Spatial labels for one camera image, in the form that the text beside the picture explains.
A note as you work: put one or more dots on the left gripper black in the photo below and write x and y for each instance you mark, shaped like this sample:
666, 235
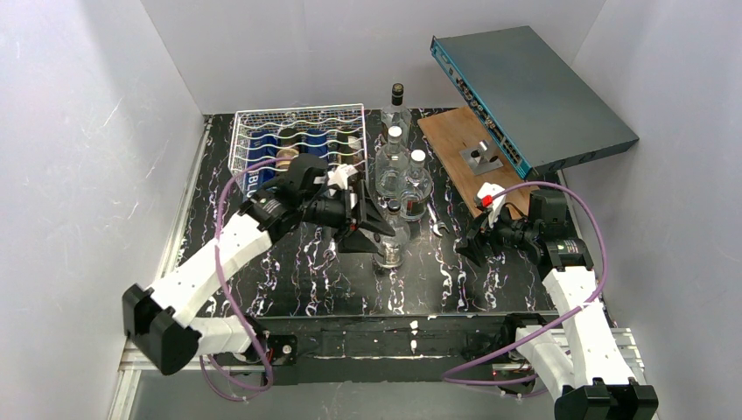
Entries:
356, 212

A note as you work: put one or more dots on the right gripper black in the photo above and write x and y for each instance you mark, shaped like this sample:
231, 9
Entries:
492, 235

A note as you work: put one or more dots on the clear bottle copper neck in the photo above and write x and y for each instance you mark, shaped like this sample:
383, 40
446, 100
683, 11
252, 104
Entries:
392, 249

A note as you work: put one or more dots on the large clear round bottle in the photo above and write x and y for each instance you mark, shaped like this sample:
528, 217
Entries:
417, 187

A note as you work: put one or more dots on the clear bottle white cap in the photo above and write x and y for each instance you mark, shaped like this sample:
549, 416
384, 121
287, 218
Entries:
391, 161

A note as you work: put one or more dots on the clear blue-tinted bottle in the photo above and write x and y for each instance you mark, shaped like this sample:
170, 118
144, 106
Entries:
316, 143

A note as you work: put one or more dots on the square bottle dark label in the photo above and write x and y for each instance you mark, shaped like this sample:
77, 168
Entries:
396, 113

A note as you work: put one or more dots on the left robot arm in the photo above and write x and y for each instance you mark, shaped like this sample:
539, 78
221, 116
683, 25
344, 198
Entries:
162, 319

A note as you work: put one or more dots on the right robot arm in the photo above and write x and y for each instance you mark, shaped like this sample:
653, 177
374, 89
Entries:
575, 356

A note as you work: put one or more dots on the dark wine bottle right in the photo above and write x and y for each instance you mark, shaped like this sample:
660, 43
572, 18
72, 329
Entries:
350, 149

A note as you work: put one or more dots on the dark wine bottle silver cap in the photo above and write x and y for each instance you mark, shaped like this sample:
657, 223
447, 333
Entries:
287, 140

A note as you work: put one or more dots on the silver wrench right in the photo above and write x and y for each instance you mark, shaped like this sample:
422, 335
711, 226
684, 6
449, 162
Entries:
439, 228

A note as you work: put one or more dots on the wooden board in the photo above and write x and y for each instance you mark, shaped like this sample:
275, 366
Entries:
453, 133

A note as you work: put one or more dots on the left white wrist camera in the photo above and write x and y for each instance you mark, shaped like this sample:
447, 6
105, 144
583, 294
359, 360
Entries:
342, 177

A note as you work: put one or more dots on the metal bracket on board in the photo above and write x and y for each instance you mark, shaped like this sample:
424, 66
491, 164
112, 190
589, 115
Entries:
482, 158

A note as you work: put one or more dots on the white wire wine rack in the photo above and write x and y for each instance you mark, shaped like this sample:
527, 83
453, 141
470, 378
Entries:
254, 137

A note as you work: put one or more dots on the teal network switch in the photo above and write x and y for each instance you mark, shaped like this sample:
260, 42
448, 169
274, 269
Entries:
540, 114

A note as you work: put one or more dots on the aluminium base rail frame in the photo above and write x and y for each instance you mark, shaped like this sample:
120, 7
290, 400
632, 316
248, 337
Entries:
367, 353

